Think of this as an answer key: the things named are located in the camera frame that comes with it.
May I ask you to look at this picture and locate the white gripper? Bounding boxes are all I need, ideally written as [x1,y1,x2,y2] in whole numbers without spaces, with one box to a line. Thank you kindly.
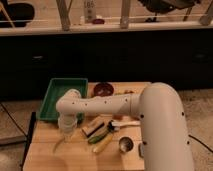
[58,115,77,134]

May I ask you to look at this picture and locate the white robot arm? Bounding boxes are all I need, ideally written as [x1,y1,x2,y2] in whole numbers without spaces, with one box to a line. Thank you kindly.
[56,82,194,171]

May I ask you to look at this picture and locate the wooden block with black stripe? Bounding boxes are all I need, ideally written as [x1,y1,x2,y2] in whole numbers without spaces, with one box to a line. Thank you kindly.
[82,117,104,137]

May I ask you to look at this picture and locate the green cucumber toy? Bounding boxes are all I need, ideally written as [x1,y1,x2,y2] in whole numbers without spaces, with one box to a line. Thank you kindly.
[88,130,109,144]

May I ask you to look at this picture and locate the green plastic tray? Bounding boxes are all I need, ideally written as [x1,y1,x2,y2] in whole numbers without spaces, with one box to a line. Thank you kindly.
[37,78,88,122]

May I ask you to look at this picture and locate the yellow banana toy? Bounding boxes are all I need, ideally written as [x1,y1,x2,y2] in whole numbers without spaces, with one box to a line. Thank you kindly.
[93,134,113,154]

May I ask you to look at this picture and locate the orange tomato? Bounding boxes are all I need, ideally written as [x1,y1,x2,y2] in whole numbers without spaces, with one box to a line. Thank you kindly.
[113,115,123,120]

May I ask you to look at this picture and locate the small metal cup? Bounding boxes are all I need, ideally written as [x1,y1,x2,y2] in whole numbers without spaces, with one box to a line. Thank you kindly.
[119,137,134,153]

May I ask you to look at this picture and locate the red pepper toy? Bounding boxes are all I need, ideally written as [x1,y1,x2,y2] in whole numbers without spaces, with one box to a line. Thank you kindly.
[124,90,134,94]

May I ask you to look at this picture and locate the red bowl on ledge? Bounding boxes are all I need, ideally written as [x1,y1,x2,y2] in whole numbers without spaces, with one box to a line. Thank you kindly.
[92,19,105,25]

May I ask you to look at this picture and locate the white bottle background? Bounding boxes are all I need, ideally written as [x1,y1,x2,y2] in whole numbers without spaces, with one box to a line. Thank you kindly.
[84,0,96,23]

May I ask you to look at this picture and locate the black chair left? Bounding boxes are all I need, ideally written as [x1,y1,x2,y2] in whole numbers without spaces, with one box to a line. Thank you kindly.
[0,0,35,28]

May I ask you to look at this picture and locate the black chair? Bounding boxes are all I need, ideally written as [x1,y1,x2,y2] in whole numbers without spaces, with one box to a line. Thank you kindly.
[0,0,35,28]
[138,0,201,23]

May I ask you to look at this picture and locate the black chair right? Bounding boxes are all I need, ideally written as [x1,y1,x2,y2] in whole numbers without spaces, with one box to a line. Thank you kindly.
[138,0,201,23]

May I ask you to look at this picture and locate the white handled black brush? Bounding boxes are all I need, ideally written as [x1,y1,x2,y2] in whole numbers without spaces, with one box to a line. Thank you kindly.
[107,120,140,132]

